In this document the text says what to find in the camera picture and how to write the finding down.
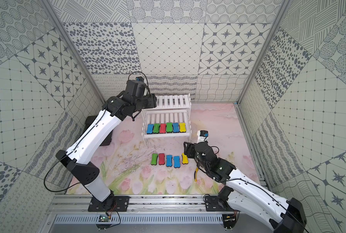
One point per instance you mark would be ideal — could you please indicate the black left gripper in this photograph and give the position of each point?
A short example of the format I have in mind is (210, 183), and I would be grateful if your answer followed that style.
(151, 101)

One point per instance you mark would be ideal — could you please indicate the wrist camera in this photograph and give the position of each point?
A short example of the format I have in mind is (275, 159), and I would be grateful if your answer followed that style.
(140, 79)
(202, 136)

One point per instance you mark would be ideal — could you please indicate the white cable duct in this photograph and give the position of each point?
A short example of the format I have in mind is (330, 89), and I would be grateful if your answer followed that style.
(140, 219)

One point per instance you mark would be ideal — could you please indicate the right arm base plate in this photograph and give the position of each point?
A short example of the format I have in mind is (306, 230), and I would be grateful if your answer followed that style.
(215, 204)

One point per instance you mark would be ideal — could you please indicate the red eraser shelf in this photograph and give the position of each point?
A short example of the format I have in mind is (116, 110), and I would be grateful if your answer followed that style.
(161, 159)
(162, 128)

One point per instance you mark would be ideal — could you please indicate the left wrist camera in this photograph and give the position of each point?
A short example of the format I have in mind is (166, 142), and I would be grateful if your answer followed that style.
(140, 79)

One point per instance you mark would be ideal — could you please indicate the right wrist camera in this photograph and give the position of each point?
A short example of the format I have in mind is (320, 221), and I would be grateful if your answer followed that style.
(202, 136)

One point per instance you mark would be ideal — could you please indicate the yellow eraser top shelf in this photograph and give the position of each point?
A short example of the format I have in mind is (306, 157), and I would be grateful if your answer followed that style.
(184, 159)

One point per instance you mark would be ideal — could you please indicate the blue eraser shelf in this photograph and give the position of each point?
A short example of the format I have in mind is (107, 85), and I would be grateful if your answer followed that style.
(150, 129)
(176, 128)
(169, 160)
(176, 162)

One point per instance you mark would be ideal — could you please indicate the green eraser top shelf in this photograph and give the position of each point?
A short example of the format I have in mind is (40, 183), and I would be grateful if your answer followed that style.
(154, 159)

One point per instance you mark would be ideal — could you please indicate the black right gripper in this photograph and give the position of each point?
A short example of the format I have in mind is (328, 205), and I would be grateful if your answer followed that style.
(190, 150)

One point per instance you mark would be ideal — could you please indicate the black plastic tool case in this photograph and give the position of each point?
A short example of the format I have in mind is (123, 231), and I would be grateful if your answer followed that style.
(105, 133)

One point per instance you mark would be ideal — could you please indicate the blue eraser top shelf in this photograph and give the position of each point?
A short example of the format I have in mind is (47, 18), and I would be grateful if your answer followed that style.
(176, 162)
(169, 160)

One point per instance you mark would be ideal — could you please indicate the yellow handled pliers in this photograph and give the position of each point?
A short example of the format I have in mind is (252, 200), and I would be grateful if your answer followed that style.
(195, 174)

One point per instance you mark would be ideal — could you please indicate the red eraser lower shelf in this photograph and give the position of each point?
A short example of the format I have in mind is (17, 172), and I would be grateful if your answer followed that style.
(162, 128)

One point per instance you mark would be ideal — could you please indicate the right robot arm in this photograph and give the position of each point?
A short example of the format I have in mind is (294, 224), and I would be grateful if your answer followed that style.
(242, 194)

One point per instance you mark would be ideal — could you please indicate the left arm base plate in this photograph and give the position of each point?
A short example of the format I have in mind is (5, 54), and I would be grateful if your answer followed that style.
(114, 203)

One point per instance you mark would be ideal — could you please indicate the yellow eraser lower shelf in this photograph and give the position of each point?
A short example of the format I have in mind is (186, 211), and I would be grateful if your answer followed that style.
(182, 127)

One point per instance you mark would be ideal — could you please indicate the yellow eraser shelf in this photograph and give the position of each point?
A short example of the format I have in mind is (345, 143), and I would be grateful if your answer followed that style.
(184, 159)
(182, 127)

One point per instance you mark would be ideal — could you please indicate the aluminium mounting rail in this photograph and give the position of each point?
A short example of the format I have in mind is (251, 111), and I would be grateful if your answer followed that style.
(177, 204)

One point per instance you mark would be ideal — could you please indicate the green eraser shelf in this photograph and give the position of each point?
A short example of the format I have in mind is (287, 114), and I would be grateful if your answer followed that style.
(169, 127)
(156, 128)
(154, 159)

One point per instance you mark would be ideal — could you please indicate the white wooden two-tier shelf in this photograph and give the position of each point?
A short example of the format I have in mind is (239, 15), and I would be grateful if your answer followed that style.
(170, 108)

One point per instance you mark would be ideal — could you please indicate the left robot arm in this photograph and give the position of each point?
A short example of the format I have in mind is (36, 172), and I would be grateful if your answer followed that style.
(77, 158)

